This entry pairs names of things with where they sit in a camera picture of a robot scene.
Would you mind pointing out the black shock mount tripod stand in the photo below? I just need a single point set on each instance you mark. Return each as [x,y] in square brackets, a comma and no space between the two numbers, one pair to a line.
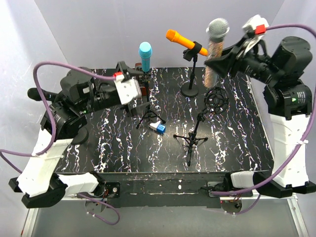
[216,101]

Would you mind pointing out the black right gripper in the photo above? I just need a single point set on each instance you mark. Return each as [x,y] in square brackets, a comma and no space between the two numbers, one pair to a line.
[228,59]

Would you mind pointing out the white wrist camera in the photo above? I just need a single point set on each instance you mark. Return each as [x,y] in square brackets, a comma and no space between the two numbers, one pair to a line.
[127,90]
[255,28]

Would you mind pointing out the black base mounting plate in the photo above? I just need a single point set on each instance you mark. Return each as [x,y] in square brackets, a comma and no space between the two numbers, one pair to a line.
[159,189]

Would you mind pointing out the blue white toy block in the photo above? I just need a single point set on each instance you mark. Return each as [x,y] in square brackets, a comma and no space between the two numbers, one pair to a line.
[159,127]

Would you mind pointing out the black microphone orange tip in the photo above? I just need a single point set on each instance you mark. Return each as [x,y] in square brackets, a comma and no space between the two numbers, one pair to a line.
[34,94]

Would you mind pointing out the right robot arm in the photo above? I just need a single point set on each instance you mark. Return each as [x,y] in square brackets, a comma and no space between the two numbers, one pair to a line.
[289,103]

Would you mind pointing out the black round base mic stand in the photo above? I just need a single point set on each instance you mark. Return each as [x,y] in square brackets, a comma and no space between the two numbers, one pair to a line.
[190,89]

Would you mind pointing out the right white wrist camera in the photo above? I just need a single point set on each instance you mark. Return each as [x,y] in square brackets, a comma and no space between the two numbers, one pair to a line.
[255,28]

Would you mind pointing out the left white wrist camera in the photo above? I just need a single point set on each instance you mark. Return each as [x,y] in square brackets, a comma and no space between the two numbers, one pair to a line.
[127,90]

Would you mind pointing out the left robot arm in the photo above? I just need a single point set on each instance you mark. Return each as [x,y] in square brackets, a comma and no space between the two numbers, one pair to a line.
[63,124]

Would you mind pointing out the blue microphone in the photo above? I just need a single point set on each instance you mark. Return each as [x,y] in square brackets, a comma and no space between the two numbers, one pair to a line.
[145,52]

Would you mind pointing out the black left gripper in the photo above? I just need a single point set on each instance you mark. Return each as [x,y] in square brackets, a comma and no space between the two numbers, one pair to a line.
[134,109]

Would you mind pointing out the black tripod stand blue mic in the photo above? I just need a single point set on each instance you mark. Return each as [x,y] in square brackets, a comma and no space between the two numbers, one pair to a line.
[149,113]

